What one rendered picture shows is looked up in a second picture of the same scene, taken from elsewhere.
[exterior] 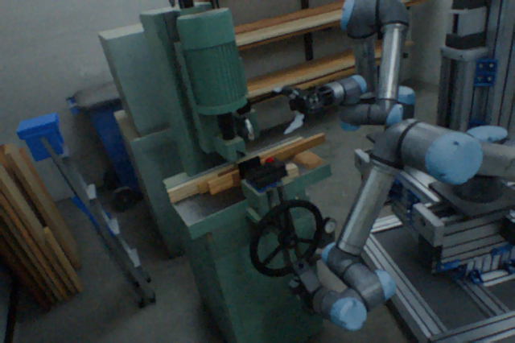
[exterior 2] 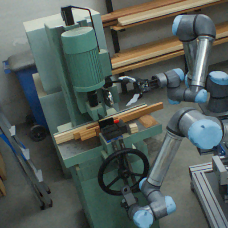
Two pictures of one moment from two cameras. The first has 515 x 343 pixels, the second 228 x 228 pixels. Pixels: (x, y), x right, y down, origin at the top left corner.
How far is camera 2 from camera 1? 50 cm
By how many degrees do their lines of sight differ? 8
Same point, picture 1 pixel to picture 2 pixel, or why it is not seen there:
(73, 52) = (9, 29)
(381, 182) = (171, 143)
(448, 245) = not seen: outside the picture
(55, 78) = not seen: outside the picture
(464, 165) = (209, 139)
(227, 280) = (89, 195)
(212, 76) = (80, 69)
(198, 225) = (70, 160)
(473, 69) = not seen: outside the picture
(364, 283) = (156, 203)
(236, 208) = (94, 150)
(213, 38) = (81, 48)
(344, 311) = (138, 217)
